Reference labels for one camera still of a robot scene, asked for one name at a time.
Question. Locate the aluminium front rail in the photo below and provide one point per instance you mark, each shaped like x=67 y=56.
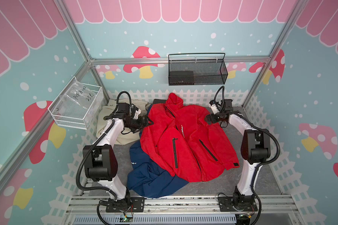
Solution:
x=184 y=210

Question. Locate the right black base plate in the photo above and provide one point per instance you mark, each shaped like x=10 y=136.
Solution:
x=237 y=204

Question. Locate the white wire basket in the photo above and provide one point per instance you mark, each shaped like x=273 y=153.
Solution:
x=93 y=108

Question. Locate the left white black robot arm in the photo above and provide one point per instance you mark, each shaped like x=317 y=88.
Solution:
x=98 y=168

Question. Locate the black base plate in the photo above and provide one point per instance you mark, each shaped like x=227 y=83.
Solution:
x=237 y=204
x=135 y=204

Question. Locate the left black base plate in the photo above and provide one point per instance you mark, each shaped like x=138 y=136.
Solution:
x=135 y=204

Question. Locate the black box in basket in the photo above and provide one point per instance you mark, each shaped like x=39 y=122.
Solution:
x=181 y=78

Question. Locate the black fabric case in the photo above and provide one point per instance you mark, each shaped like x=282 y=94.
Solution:
x=159 y=101

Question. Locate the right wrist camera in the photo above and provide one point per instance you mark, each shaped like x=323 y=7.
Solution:
x=213 y=106

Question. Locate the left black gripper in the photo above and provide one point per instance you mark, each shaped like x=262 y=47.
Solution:
x=141 y=125

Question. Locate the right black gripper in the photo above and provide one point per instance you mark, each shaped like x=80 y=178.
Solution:
x=212 y=116

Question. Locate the navy blue jacket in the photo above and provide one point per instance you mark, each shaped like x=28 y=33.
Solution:
x=148 y=179

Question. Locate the black wire mesh basket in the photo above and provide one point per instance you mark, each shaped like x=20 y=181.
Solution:
x=208 y=68

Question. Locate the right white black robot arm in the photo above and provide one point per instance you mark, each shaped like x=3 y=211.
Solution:
x=259 y=147

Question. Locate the red jacket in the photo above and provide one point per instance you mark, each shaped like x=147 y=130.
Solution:
x=183 y=144

